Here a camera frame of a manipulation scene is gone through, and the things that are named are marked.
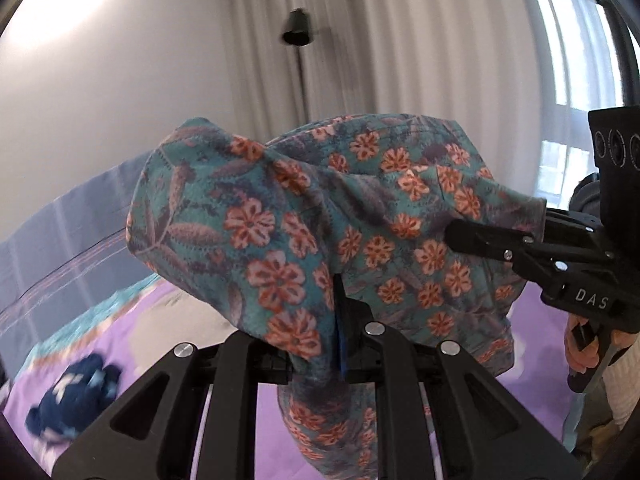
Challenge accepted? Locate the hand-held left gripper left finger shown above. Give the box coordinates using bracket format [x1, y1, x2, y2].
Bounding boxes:
[52, 331, 292, 480]

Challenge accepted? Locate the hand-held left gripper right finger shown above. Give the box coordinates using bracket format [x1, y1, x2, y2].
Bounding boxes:
[335, 275, 584, 480]

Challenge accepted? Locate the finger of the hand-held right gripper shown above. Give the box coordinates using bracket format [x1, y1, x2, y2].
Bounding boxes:
[444, 218, 622, 289]
[545, 211, 604, 247]

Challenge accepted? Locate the teal floral shirt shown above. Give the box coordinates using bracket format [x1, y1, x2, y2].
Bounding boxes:
[125, 114, 547, 480]

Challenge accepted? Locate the person's right forearm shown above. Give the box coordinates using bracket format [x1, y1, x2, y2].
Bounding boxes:
[597, 342, 640, 433]

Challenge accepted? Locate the person's right hand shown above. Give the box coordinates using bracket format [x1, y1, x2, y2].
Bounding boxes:
[564, 314, 640, 375]

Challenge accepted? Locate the beige folded garment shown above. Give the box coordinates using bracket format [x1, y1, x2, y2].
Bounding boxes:
[120, 300, 241, 356]

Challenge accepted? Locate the purple floral bedsheet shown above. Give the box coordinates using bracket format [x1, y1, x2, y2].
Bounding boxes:
[0, 270, 591, 480]

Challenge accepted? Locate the window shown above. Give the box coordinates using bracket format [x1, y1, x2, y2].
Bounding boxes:
[520, 0, 631, 201]

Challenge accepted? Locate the navy star print garment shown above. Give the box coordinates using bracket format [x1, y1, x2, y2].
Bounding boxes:
[25, 354, 123, 443]

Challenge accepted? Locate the white curtain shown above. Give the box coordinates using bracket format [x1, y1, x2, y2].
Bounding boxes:
[225, 0, 601, 201]

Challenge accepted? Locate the blue plaid quilt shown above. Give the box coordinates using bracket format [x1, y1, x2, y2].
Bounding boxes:
[0, 160, 166, 361]

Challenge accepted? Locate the black floor lamp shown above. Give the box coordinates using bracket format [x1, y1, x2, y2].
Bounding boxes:
[280, 7, 321, 123]

